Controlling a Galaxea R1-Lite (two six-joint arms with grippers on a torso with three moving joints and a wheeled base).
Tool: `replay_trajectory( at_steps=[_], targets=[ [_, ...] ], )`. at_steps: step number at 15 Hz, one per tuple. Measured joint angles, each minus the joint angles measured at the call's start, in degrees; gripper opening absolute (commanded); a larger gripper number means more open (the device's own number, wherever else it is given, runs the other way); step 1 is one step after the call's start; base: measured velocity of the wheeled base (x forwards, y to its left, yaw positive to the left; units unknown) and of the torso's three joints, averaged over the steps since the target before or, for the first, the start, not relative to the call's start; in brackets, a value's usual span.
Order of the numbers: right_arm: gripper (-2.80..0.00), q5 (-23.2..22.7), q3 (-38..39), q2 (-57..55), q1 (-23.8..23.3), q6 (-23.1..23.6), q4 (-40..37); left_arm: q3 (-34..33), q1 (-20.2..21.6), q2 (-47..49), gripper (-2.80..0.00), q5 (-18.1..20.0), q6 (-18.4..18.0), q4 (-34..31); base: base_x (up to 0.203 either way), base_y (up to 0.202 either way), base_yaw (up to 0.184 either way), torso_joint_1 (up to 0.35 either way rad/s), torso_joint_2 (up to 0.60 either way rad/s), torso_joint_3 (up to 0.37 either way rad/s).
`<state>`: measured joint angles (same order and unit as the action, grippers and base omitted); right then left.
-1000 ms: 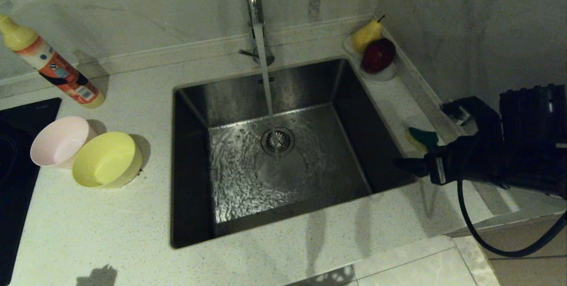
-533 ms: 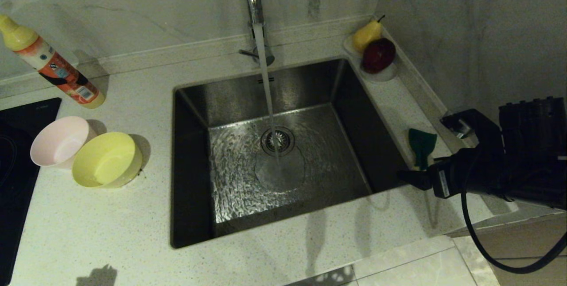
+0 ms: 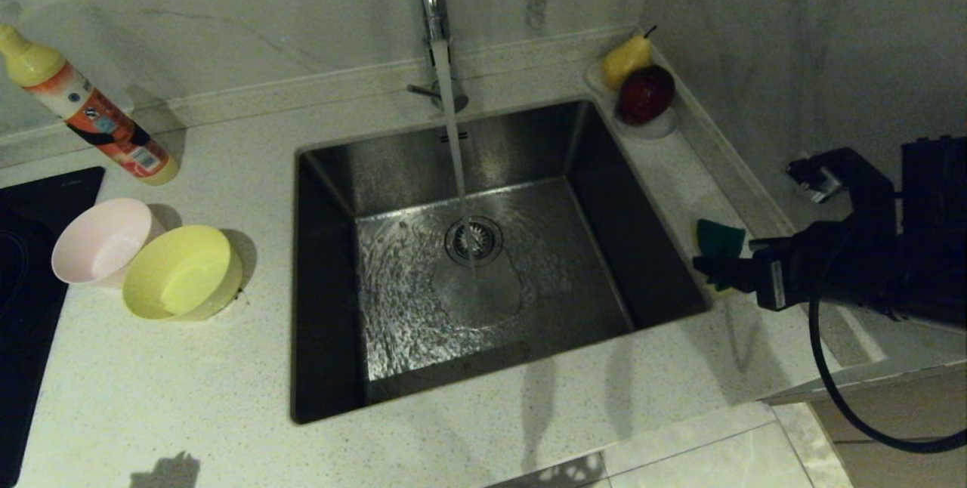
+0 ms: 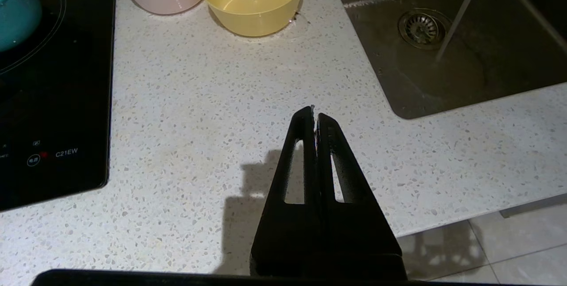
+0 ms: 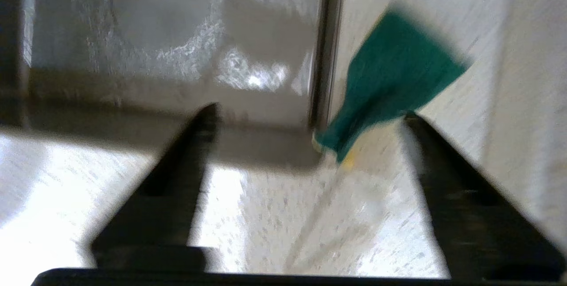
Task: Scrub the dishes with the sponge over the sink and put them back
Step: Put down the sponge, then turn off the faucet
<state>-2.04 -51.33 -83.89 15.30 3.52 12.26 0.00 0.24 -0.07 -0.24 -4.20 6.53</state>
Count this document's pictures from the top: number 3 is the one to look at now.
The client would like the green and yellow sponge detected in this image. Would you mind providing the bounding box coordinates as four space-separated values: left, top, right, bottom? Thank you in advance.
695 218 747 292

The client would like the yellow plastic bowl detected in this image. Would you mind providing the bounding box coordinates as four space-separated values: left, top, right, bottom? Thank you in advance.
122 224 245 323

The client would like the pink plastic bowl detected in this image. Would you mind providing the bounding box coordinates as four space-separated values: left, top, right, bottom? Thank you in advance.
51 197 164 289

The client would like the orange label dish soap bottle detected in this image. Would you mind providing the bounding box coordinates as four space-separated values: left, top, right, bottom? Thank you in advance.
0 23 181 187

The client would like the stainless steel sink basin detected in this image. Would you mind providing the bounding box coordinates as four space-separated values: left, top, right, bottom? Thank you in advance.
291 99 713 425

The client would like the small white dish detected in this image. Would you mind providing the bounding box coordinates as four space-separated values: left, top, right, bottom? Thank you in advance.
586 59 679 141

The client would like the beige wooden cabinet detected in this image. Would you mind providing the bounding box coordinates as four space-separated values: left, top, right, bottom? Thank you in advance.
763 360 967 488

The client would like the dark red apple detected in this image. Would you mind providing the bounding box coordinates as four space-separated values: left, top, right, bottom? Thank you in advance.
618 64 677 126

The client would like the yellow pear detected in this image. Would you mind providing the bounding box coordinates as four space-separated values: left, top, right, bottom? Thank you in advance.
601 24 658 90

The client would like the round metal drain strainer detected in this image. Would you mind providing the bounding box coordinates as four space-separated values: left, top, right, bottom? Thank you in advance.
444 215 504 268

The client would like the running water stream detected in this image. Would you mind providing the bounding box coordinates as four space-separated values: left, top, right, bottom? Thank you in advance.
431 39 484 270

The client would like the black induction cooktop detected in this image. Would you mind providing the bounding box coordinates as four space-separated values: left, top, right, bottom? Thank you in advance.
0 165 107 488

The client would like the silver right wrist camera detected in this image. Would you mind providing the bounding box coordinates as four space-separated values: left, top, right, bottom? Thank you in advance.
786 156 845 204

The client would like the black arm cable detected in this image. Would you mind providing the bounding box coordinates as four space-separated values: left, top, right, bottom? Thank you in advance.
808 246 967 454

